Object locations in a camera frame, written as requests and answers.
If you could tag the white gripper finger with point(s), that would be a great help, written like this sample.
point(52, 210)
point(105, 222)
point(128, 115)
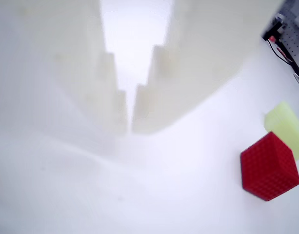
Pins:
point(54, 73)
point(200, 61)

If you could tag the red studded cube block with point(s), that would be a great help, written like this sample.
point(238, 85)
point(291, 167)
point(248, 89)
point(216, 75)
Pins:
point(268, 168)

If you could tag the yellow-green block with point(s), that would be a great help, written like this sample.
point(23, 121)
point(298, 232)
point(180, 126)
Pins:
point(285, 124)

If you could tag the black electronics module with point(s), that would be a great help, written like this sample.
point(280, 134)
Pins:
point(273, 30)

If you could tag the perforated metal board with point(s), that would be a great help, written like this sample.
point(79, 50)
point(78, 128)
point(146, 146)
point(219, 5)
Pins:
point(295, 26)

